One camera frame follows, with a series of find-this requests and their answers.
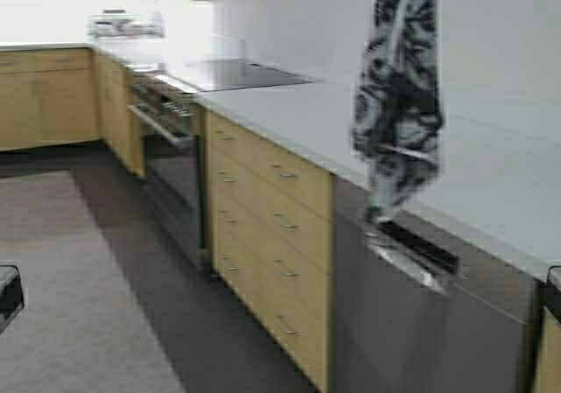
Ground black white patterned cloth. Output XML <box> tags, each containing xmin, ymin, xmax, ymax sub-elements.
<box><xmin>351</xmin><ymin>0</ymin><xmax>444</xmax><ymax>226</ymax></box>

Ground robot base left corner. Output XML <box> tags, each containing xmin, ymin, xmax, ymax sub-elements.
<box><xmin>0</xmin><ymin>265</ymin><xmax>25</xmax><ymax>333</ymax></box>

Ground robot base right corner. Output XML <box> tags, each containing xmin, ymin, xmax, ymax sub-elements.
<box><xmin>543</xmin><ymin>266</ymin><xmax>561</xmax><ymax>323</ymax></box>

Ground light wood drawer stack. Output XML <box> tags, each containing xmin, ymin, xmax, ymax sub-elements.
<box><xmin>205</xmin><ymin>111</ymin><xmax>334</xmax><ymax>392</ymax></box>

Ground stainless steel oven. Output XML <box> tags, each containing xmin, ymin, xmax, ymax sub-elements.
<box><xmin>128</xmin><ymin>68</ymin><xmax>209</xmax><ymax>270</ymax></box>

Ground black induction cooktop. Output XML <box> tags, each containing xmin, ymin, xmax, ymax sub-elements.
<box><xmin>180</xmin><ymin>59</ymin><xmax>318</xmax><ymax>92</ymax></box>

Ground stainless steel dishwasher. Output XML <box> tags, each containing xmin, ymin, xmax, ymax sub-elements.
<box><xmin>331</xmin><ymin>178</ymin><xmax>541</xmax><ymax>392</ymax></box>

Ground dish rack with dishes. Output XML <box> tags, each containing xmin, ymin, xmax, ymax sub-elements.
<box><xmin>86</xmin><ymin>9</ymin><xmax>166</xmax><ymax>39</ymax></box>

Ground light wood corner cabinets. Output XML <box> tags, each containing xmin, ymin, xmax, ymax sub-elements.
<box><xmin>1</xmin><ymin>47</ymin><xmax>146</xmax><ymax>177</ymax></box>

